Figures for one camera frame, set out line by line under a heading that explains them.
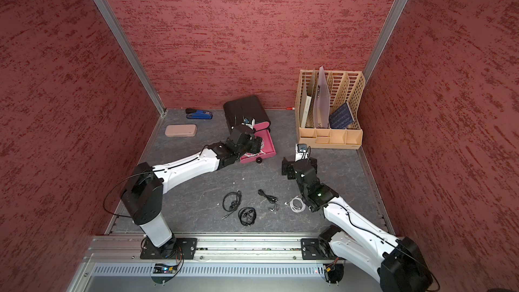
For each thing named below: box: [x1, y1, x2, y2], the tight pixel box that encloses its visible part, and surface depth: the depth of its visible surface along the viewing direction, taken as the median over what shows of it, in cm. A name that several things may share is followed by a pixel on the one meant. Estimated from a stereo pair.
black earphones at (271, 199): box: [257, 188, 278, 212], surface depth 89 cm
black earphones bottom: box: [237, 206, 257, 227], surface depth 83 cm
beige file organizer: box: [294, 68, 367, 150], surface depth 105 cm
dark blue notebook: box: [328, 101, 355, 130], surface depth 105 cm
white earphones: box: [283, 196, 307, 213], surface depth 85 cm
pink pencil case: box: [164, 124, 198, 138], surface depth 112 cm
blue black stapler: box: [185, 107, 213, 120], surface depth 120 cm
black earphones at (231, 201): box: [220, 190, 242, 220], surface depth 87 cm
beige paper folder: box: [300, 75, 313, 129], surface depth 96 cm
